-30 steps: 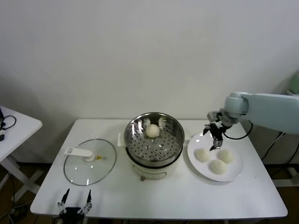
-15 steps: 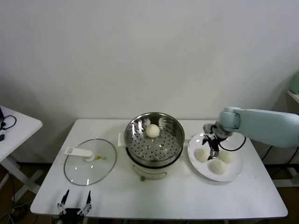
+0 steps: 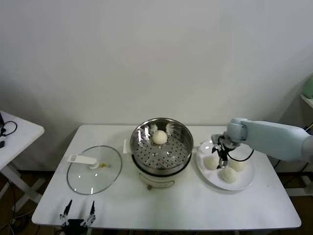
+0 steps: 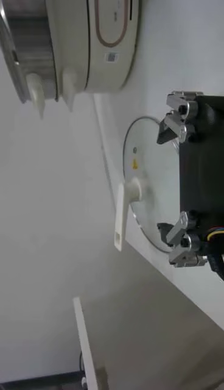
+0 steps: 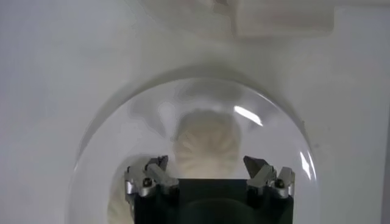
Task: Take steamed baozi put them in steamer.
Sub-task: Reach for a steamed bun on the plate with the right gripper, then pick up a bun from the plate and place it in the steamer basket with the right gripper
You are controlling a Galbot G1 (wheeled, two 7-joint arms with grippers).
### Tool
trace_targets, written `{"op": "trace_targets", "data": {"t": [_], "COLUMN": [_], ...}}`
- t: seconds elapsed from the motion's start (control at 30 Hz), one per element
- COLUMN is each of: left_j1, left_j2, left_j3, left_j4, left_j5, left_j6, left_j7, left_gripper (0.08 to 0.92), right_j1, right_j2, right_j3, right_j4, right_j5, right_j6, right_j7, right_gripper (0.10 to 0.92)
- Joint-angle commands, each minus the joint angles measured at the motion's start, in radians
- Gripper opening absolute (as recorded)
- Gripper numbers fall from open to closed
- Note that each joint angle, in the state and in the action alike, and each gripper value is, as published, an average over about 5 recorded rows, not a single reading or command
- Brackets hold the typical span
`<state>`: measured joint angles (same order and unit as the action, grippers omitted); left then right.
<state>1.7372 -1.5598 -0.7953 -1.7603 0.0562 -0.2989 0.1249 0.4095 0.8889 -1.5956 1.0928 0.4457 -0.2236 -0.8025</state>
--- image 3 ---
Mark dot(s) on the white steamed baozi bun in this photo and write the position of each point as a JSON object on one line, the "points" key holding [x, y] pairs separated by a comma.
{"points": [[228, 175], [160, 137], [238, 166], [209, 162]]}

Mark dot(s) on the stainless steel steamer basket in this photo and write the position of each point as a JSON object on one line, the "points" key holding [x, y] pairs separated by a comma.
{"points": [[146, 151]]}

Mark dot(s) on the cream electric cooker pot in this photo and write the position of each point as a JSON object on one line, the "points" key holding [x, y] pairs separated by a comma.
{"points": [[159, 181]]}

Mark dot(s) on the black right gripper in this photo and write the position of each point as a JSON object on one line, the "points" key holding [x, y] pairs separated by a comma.
{"points": [[224, 145]]}

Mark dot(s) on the white folding side table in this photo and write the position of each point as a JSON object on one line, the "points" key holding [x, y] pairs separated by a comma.
{"points": [[22, 139]]}

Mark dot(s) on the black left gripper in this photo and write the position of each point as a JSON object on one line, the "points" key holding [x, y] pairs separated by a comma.
{"points": [[74, 223]]}

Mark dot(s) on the pale green container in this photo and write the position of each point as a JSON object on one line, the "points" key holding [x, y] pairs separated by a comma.
{"points": [[308, 86]]}

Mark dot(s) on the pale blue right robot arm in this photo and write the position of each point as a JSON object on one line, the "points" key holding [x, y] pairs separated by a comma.
{"points": [[274, 139]]}

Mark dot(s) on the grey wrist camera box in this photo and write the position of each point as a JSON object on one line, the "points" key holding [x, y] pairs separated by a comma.
{"points": [[215, 138]]}

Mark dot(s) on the white round plate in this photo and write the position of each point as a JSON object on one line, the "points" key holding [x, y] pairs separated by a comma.
{"points": [[244, 181]]}

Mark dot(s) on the white shelf board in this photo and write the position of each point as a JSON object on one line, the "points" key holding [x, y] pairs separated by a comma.
{"points": [[307, 101]]}

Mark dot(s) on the small black device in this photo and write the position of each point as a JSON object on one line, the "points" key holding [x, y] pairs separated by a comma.
{"points": [[1, 145]]}

